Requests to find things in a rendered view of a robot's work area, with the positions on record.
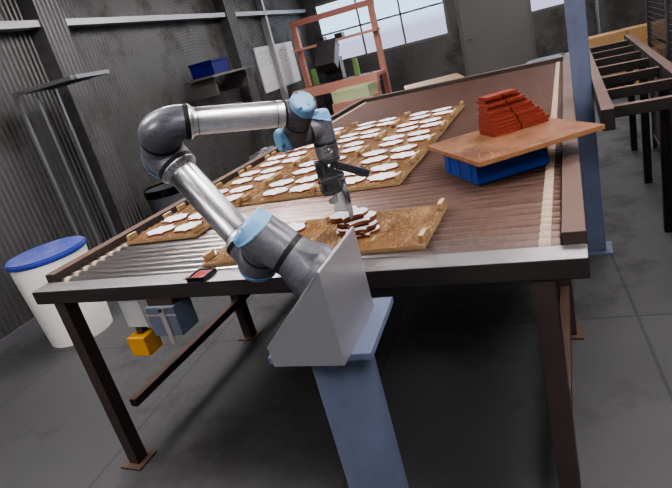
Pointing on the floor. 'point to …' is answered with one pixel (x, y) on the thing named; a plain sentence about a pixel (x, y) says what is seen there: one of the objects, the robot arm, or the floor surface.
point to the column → (363, 410)
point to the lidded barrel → (41, 264)
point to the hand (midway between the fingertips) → (349, 212)
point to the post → (577, 32)
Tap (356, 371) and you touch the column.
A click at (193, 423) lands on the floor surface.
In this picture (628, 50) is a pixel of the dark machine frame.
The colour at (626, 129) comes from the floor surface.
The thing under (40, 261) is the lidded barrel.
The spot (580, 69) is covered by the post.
